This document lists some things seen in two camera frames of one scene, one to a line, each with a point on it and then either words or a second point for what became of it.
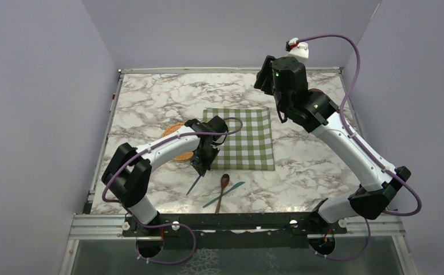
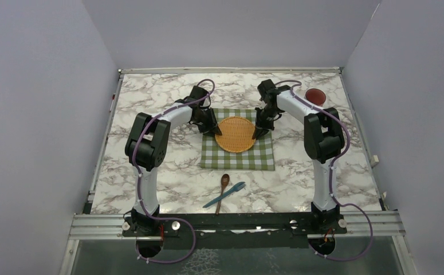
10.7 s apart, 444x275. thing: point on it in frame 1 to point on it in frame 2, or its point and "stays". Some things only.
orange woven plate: [171, 128] to [237, 134]
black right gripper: [264, 75] to [260, 128]
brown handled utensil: [224, 180] stays
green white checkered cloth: [248, 145] stays
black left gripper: [202, 167] to [212, 127]
